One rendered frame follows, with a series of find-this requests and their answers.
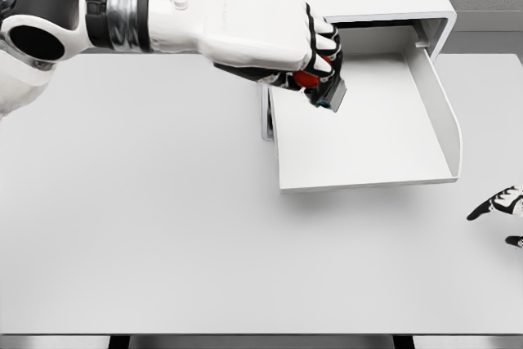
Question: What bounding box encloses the red and grey load switch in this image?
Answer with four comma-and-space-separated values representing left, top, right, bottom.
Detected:
291, 56, 349, 114

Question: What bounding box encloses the white cabinet drawer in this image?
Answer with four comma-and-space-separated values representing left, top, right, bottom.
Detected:
267, 25, 465, 196

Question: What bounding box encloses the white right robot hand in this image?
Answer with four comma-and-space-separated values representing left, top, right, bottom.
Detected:
466, 185, 523, 249

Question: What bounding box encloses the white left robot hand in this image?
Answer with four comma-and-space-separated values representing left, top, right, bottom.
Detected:
198, 0, 345, 92

